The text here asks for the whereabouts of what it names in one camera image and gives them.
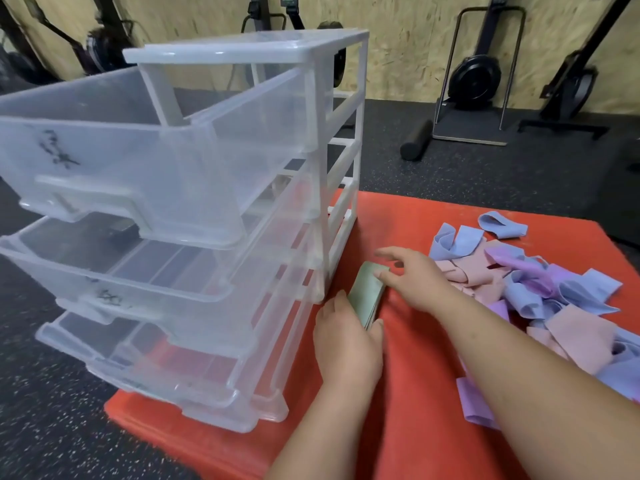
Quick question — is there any black upright rowing machine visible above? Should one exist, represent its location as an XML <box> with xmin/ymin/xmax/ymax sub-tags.
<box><xmin>517</xmin><ymin>0</ymin><xmax>640</xmax><ymax>141</ymax></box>

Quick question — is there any red soft plyo box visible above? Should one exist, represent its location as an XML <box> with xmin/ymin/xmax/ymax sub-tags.
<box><xmin>105</xmin><ymin>189</ymin><xmax>640</xmax><ymax>480</ymax></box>

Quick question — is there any black ski machine with stand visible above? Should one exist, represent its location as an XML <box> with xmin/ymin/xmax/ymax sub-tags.
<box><xmin>432</xmin><ymin>0</ymin><xmax>527</xmax><ymax>147</ymax></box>

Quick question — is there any pile of mixed resistance bands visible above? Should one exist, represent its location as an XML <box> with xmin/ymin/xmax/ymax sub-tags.
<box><xmin>429</xmin><ymin>210</ymin><xmax>640</xmax><ymax>431</ymax></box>

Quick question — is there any person's right hand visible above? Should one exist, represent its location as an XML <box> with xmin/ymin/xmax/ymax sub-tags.
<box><xmin>373</xmin><ymin>246</ymin><xmax>459</xmax><ymax>315</ymax></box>

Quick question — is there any translucent plastic drawer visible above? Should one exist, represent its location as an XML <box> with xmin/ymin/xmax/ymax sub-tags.
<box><xmin>0</xmin><ymin>209</ymin><xmax>323</xmax><ymax>353</ymax></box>
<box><xmin>35</xmin><ymin>289</ymin><xmax>321</xmax><ymax>411</ymax></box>
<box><xmin>0</xmin><ymin>64</ymin><xmax>313</xmax><ymax>251</ymax></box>
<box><xmin>85</xmin><ymin>339</ymin><xmax>292</xmax><ymax>435</ymax></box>

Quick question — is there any person's left hand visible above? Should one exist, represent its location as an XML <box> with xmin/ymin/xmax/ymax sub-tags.
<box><xmin>313</xmin><ymin>289</ymin><xmax>386</xmax><ymax>397</ymax></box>

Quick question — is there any stack of green bands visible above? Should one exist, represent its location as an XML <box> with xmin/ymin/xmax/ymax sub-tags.
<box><xmin>347</xmin><ymin>261</ymin><xmax>392</xmax><ymax>331</ymax></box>

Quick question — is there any person's right forearm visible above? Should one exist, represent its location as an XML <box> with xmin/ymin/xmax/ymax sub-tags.
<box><xmin>432</xmin><ymin>289</ymin><xmax>640</xmax><ymax>480</ymax></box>

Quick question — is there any clear plastic drawer unit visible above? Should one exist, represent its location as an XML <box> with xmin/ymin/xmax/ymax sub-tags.
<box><xmin>122</xmin><ymin>28</ymin><xmax>370</xmax><ymax>305</ymax></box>

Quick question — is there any black foam roller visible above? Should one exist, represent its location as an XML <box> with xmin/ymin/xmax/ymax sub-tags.
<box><xmin>399</xmin><ymin>118</ymin><xmax>435</xmax><ymax>163</ymax></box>

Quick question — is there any person's left forearm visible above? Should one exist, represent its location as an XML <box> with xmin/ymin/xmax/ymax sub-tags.
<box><xmin>267</xmin><ymin>382</ymin><xmax>381</xmax><ymax>480</ymax></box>

